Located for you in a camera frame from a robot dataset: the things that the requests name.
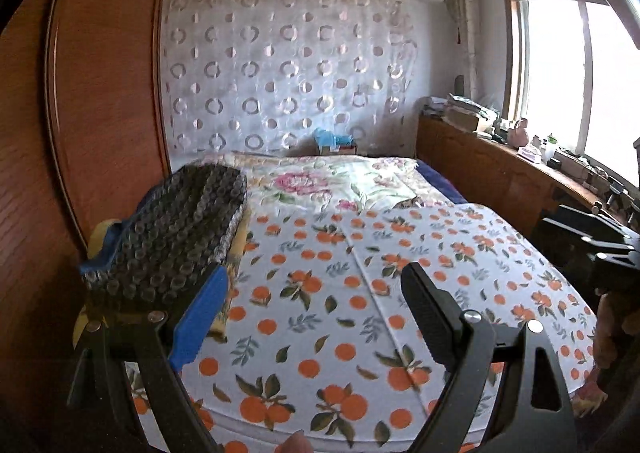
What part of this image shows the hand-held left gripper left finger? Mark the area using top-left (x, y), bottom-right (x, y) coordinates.
top-left (65, 263), bottom-right (231, 453)

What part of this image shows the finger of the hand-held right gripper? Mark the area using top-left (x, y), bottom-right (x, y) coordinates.
top-left (591, 181), bottom-right (640, 234)
top-left (542, 205), bottom-right (636, 256)

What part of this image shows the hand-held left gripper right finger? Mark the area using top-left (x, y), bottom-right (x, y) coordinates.
top-left (400, 261), bottom-right (578, 453)

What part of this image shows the navy circle-print shirt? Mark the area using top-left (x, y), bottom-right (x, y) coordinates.
top-left (79, 164), bottom-right (249, 319)

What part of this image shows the person's right hand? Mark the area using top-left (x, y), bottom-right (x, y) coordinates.
top-left (572, 290), bottom-right (632, 418)

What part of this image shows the person's left hand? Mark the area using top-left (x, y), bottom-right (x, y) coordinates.
top-left (276, 433), bottom-right (312, 453)

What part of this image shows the orange fruit print sheet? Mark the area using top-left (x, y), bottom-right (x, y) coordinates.
top-left (125, 203), bottom-right (601, 453)

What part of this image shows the yellow-brown fuzzy cushion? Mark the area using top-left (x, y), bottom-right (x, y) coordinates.
top-left (72, 205), bottom-right (253, 349)

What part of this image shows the long wooden cabinet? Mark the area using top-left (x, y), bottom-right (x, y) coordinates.
top-left (416, 113), bottom-right (640, 259)

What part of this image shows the navy blue blanket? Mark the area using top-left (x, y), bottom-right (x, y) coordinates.
top-left (415, 159), bottom-right (471, 206)

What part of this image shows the brown cardboard box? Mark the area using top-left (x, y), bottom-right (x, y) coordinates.
top-left (452, 113), bottom-right (493, 134)

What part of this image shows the pink floral bedsheet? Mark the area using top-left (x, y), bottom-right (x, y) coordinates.
top-left (200, 153), bottom-right (421, 224)

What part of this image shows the stack of papers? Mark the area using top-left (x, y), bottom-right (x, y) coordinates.
top-left (422, 94), bottom-right (501, 126)

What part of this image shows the tied white floral curtain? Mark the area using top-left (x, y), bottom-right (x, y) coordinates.
top-left (447, 0), bottom-right (483, 98)

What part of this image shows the brown wooden wardrobe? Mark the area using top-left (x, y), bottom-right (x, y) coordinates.
top-left (0, 0), bottom-right (176, 434)

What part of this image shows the sheer circle-pattern curtain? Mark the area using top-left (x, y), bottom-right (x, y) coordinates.
top-left (161, 0), bottom-right (418, 158)

